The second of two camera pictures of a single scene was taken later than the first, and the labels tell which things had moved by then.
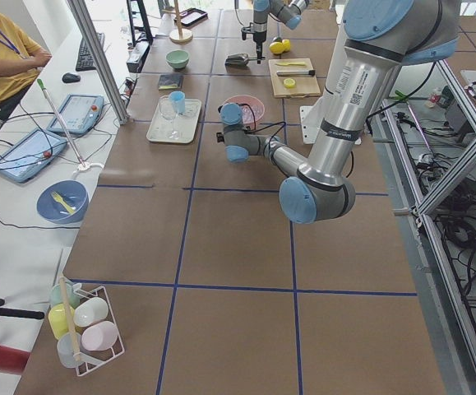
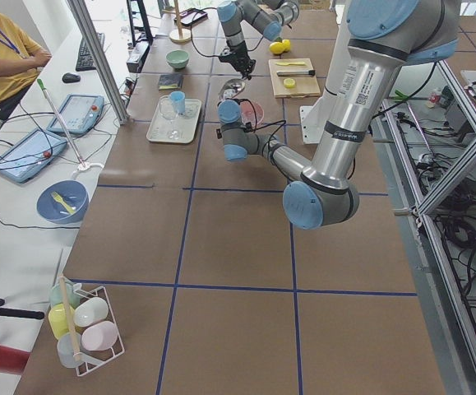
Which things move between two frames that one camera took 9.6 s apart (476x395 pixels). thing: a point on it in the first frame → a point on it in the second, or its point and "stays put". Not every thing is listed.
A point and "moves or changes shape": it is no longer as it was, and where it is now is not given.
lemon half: [289, 82] stays put
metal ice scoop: [238, 59] moves or changes shape
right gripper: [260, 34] → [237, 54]
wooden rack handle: [76, 354] stays put
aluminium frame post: [82, 13] stays put
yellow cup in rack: [57, 318] stays put
